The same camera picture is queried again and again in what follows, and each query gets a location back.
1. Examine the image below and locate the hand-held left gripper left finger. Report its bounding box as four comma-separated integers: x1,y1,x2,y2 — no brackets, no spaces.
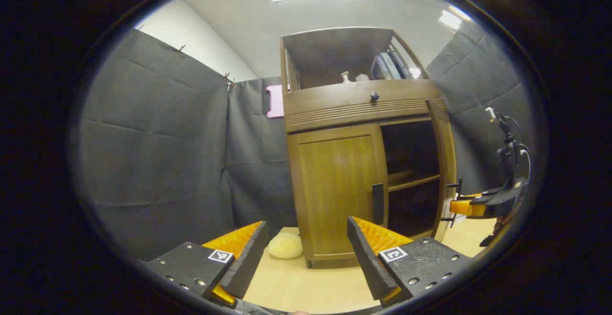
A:
143,220,269,310

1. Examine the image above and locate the wooden inner cabinet shelf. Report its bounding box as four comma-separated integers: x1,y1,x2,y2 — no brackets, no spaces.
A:
388,171,440,192

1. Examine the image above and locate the grey book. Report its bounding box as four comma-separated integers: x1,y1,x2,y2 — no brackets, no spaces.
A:
380,52,402,80

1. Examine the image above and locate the pale yellow round sponge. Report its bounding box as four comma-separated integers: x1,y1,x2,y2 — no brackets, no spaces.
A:
268,232,304,260

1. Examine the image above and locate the small ceiling light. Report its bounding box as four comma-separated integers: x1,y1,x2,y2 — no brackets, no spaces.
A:
439,5,471,30

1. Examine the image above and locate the brown wooden shoe cabinet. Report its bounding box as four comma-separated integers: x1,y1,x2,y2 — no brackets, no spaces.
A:
280,27,459,270

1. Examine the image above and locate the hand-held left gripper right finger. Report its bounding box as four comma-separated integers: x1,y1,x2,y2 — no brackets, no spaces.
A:
347,216,474,307

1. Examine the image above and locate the black camera cable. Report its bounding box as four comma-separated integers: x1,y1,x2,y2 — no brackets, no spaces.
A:
504,114,532,186

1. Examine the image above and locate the dark blue book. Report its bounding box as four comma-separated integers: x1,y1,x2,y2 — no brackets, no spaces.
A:
371,57,392,80

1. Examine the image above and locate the wooden cabinet door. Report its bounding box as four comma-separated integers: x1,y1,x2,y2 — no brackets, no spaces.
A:
426,99,463,242
287,124,389,263

